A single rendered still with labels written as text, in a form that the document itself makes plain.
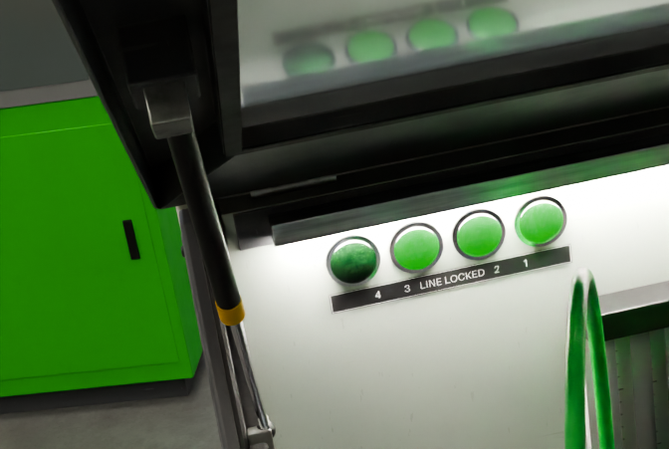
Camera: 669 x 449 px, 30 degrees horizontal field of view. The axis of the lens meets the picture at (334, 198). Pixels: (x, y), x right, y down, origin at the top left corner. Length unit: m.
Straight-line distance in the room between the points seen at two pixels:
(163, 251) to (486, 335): 2.41
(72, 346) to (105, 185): 0.53
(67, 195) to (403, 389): 2.42
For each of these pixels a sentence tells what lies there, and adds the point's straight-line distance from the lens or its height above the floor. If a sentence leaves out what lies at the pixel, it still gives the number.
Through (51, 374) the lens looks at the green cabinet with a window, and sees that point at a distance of 3.84.
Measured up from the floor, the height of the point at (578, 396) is 1.39.
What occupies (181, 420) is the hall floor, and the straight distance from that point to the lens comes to 3.71.
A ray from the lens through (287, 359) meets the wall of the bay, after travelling 1.19.
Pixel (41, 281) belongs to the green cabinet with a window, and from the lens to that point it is 3.69.
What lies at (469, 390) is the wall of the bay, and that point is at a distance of 1.24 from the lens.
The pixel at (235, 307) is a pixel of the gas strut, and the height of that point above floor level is 1.47.
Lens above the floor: 1.86
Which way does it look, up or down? 22 degrees down
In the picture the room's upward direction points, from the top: 9 degrees counter-clockwise
